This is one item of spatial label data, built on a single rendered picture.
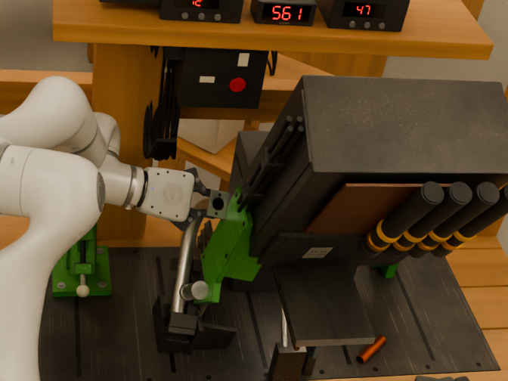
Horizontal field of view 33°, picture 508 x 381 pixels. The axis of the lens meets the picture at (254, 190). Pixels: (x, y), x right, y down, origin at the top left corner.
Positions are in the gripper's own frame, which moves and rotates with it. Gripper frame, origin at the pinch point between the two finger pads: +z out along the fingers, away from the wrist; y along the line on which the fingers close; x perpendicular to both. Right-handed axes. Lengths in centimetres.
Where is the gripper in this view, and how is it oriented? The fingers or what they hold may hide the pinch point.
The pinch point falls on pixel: (210, 203)
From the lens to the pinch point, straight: 178.2
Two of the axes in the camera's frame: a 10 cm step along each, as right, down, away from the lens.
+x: -4.1, 0.5, 9.1
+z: 9.0, 2.0, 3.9
